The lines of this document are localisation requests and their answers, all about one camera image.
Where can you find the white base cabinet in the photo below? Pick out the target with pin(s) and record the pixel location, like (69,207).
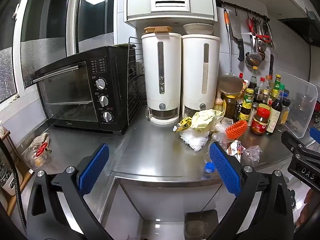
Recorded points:
(170,197)

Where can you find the wooden shelf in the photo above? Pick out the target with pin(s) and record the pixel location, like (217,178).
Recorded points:
(20,175)

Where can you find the orange ribbed plastic piece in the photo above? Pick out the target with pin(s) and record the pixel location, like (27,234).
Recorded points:
(236,130)

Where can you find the white vented wall cabinet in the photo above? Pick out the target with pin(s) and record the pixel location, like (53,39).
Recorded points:
(140,0)

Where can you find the straw bristle brush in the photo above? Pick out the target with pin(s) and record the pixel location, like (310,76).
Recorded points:
(218,106)

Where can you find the person's right hand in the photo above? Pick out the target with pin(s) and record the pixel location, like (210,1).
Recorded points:
(309,197)

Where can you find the yellow and black snack wrapper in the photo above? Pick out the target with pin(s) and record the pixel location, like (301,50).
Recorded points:
(182,125)

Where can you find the perforated metal spoon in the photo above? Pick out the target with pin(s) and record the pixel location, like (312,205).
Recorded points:
(253,58)

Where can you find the glass jar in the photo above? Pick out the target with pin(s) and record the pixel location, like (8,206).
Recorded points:
(33,161)

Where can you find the red and white snack wrapper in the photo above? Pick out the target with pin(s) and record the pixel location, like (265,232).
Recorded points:
(235,150)

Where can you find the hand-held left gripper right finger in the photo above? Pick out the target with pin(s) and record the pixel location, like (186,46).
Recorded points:
(225,170)

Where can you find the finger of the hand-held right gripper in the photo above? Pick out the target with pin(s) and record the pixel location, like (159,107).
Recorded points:
(315,133)

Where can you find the clear crumpled plastic wrapper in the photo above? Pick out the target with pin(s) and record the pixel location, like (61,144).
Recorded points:
(252,153)

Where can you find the red-lidded sauce jar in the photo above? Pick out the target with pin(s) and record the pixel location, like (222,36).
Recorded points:
(260,123)

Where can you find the hanging metal ladle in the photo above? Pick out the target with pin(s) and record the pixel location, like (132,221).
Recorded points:
(261,45)

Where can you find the dark square trash bin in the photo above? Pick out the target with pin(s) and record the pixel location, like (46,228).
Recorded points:
(200,227)

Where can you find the clear plastic splash guard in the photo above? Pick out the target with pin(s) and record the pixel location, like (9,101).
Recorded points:
(297,90)

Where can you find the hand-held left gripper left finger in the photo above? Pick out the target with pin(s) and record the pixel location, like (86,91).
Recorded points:
(93,167)

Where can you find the cluster of condiment bottles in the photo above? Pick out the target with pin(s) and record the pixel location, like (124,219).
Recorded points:
(246,105)

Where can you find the clear plastic bag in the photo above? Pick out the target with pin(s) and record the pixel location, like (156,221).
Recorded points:
(220,130)

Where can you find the black toaster oven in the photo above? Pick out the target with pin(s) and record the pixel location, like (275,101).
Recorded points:
(75,92)

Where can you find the brown cardboard piece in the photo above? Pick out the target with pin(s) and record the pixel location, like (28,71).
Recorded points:
(157,29)

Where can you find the blue bottle cap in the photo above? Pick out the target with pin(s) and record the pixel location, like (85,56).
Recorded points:
(209,167)

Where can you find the white-framed window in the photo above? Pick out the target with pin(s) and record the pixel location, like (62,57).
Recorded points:
(72,17)

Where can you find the white grain dispenser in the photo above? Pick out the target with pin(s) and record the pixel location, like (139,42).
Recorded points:
(152,75)
(192,75)

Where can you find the black utensil rail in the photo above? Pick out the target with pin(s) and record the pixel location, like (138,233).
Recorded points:
(240,7)

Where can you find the black range hood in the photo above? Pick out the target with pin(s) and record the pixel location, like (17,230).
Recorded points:
(300,27)

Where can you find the white ceramic bowl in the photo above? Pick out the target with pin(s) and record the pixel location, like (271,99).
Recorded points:
(198,28)

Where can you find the beige cloth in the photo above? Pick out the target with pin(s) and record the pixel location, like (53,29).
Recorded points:
(41,138)

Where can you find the red kitchen scissors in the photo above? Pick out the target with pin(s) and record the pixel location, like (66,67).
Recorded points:
(250,26)

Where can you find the white plastic bag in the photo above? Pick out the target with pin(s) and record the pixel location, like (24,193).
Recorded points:
(195,140)

